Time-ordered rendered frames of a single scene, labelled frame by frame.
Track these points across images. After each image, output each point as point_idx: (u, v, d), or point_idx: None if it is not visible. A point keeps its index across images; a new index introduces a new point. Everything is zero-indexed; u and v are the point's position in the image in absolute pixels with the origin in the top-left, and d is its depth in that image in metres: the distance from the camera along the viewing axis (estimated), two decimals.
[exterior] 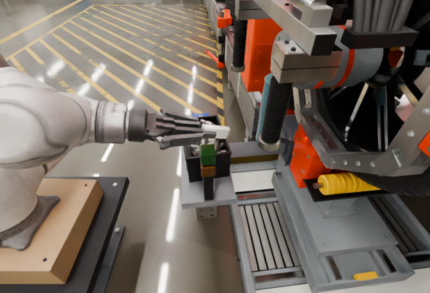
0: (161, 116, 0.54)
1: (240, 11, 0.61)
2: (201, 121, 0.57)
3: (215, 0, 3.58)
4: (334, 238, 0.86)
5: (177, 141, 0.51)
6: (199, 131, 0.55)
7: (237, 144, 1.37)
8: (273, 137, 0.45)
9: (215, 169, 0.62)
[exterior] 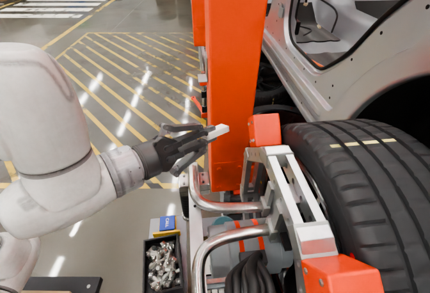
0: (171, 148, 0.49)
1: (182, 192, 0.70)
2: (207, 134, 0.54)
3: None
4: None
5: (185, 165, 0.55)
6: (204, 146, 0.56)
7: (209, 221, 1.47)
8: None
9: None
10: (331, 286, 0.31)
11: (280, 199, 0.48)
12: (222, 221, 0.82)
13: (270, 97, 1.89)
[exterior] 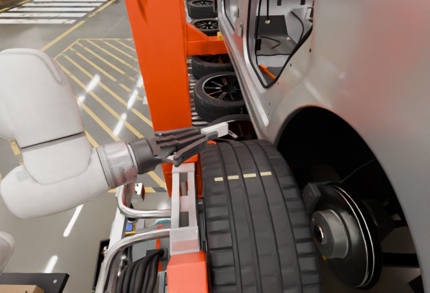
0: None
1: None
2: None
3: None
4: None
5: (170, 135, 0.58)
6: None
7: None
8: None
9: None
10: (167, 272, 0.44)
11: None
12: None
13: (238, 107, 2.02)
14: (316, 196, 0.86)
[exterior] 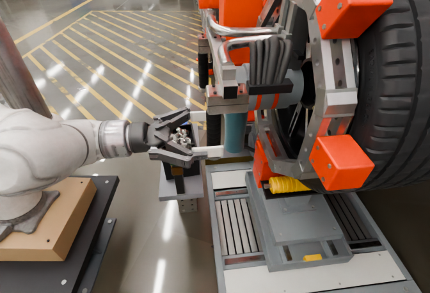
0: (160, 146, 0.57)
1: (200, 47, 0.76)
2: (191, 162, 0.53)
3: None
4: (290, 230, 1.02)
5: (167, 117, 0.63)
6: (185, 118, 0.64)
7: None
8: None
9: (182, 169, 0.79)
10: None
11: None
12: None
13: None
14: None
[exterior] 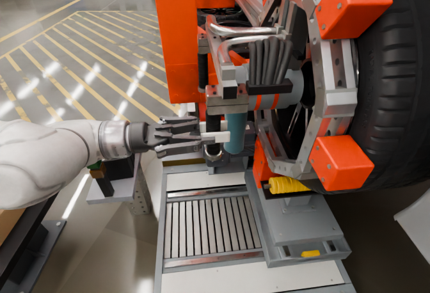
0: None
1: (200, 47, 0.76)
2: (199, 146, 0.57)
3: None
4: (290, 230, 1.02)
5: (174, 121, 0.62)
6: (195, 128, 0.61)
7: None
8: (214, 151, 0.60)
9: (102, 172, 0.78)
10: None
11: None
12: None
13: None
14: None
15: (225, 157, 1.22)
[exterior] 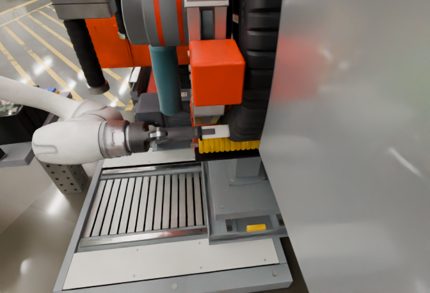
0: (160, 143, 0.56)
1: None
2: (200, 140, 0.57)
3: None
4: (233, 202, 0.90)
5: None
6: (196, 138, 0.60)
7: None
8: (92, 80, 0.49)
9: None
10: None
11: None
12: None
13: None
14: None
15: (160, 127, 1.10)
